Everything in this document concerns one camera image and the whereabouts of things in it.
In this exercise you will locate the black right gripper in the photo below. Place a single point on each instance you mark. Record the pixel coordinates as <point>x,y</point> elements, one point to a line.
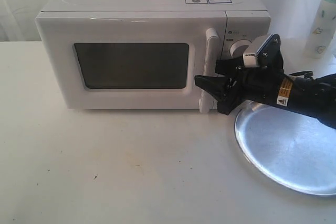
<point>240,84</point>

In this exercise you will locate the white microwave door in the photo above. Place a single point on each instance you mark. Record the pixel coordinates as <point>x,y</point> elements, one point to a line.
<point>133,61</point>

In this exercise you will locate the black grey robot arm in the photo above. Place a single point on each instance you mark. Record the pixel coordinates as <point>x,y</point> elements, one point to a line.
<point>299,93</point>

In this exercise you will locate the white microwave oven body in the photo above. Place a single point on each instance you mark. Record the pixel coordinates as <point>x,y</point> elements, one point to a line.
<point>246,19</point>

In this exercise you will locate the upper white control knob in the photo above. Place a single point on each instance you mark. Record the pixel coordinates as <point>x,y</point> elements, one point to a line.
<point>237,48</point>

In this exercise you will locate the round silver metal tray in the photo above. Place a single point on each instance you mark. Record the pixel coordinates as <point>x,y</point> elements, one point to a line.
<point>294,150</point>

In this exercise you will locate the white patterned bottle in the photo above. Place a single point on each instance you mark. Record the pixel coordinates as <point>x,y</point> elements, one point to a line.
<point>322,30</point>

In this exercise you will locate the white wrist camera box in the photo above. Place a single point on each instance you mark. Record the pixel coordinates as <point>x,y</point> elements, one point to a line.
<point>262,52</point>

